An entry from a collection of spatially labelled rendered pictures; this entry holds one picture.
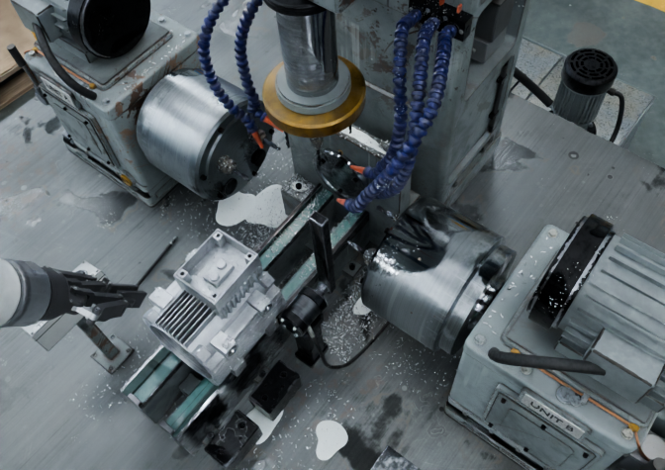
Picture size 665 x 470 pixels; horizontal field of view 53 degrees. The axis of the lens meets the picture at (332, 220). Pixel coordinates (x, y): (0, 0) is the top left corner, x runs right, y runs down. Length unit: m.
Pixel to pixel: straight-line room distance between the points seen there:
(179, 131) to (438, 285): 0.62
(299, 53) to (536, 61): 1.61
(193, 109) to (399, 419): 0.77
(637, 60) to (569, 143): 1.53
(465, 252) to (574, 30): 2.32
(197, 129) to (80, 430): 0.68
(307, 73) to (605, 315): 0.57
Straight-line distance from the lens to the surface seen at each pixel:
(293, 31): 1.02
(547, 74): 2.55
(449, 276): 1.15
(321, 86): 1.10
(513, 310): 1.14
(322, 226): 1.09
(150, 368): 1.39
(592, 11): 3.51
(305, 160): 1.51
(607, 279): 0.98
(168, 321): 1.22
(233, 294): 1.20
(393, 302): 1.20
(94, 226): 1.76
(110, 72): 1.53
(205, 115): 1.39
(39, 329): 1.33
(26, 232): 1.83
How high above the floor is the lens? 2.17
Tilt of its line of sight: 57 degrees down
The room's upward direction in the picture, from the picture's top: 6 degrees counter-clockwise
